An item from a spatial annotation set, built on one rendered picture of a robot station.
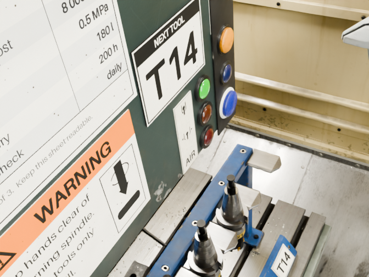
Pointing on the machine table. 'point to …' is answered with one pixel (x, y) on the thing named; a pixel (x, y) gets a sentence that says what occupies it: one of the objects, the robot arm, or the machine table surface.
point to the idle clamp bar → (143, 270)
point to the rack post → (252, 233)
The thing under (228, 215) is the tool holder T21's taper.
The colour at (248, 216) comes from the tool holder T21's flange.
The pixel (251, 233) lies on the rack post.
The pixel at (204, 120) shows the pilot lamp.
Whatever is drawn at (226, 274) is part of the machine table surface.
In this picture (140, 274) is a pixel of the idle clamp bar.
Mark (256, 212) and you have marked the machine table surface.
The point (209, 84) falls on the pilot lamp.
